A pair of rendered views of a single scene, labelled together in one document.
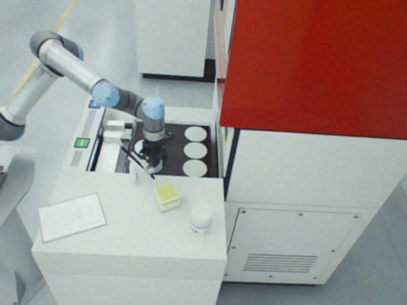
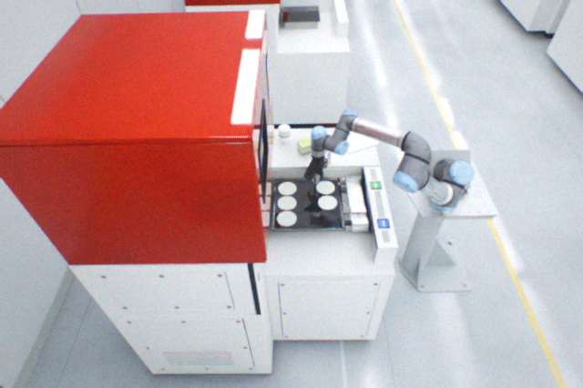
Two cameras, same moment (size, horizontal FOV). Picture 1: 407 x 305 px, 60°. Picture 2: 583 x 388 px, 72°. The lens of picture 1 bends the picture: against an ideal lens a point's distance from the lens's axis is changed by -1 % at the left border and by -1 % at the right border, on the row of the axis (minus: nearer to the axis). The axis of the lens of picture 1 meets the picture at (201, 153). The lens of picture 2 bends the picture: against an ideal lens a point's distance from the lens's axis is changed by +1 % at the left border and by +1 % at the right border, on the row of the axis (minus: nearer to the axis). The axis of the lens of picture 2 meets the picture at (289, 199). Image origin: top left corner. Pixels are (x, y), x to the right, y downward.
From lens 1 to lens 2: 2.58 m
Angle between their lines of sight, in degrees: 87
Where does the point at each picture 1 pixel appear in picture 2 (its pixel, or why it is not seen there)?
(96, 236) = not seen: hidden behind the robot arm
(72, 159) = (376, 173)
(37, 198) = (451, 338)
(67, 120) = not seen: outside the picture
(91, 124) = (376, 203)
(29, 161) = (419, 204)
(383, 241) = (95, 309)
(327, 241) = not seen: hidden behind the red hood
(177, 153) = (301, 199)
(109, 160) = (353, 194)
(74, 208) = (359, 145)
